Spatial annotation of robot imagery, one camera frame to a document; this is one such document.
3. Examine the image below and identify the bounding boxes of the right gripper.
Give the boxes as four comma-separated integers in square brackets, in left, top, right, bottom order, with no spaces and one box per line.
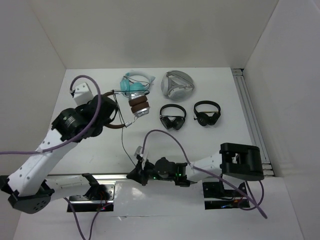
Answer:
[127,157,174,185]

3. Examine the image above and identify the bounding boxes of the thin black headphone cord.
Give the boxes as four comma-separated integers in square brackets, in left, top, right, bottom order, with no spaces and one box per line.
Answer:
[112,89,140,167]

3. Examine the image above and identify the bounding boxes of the brown silver headphones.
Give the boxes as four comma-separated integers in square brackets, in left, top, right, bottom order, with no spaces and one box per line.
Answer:
[104,92,150,129]

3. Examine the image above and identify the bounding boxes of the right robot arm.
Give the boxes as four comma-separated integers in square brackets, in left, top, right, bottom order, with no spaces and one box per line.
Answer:
[126,143,265,196]

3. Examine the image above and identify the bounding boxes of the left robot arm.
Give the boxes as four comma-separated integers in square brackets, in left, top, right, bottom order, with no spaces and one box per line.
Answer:
[0,95,118,214]

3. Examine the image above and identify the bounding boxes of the teal white headphones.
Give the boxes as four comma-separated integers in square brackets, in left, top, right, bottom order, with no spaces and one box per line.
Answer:
[120,70,156,98]

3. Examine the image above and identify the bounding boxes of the black headphones centre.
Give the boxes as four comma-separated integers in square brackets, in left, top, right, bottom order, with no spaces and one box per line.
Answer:
[159,104,187,131]

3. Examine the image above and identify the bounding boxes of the black headphones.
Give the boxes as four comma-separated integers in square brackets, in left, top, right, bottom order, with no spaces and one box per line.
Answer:
[193,100,221,127]
[159,104,187,131]

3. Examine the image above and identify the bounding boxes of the grey white headphones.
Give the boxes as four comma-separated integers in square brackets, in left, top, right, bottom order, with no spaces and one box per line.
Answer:
[160,70,195,101]

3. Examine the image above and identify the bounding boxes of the black headphones right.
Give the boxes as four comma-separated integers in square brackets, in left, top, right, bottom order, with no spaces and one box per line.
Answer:
[193,100,221,127]

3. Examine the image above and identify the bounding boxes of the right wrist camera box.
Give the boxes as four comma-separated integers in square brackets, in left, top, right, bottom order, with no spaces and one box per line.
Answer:
[134,146,150,171]

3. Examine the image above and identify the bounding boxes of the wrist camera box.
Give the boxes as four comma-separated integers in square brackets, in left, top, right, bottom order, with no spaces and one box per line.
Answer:
[134,146,150,171]
[70,82,94,106]

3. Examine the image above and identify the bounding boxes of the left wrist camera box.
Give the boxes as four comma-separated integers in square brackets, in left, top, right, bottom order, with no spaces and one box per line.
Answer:
[70,82,94,106]

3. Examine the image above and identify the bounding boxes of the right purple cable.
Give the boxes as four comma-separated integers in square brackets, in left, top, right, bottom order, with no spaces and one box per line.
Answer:
[141,129,268,220]

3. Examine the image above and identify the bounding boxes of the purple cable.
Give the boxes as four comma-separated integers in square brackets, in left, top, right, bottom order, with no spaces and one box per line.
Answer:
[141,129,268,220]
[0,74,102,240]

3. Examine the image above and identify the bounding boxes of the aluminium rail front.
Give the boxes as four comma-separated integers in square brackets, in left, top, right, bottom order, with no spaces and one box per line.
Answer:
[46,173,129,181]

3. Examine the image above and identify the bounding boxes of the aluminium rail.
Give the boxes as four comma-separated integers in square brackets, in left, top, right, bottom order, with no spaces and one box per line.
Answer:
[46,173,129,181]
[231,68,275,177]

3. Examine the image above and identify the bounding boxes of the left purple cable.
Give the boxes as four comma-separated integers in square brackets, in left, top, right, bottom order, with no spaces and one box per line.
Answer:
[0,74,102,240]

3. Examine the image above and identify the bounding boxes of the aluminium rail right side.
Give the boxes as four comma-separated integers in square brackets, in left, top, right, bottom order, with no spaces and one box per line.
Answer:
[231,68,275,177]

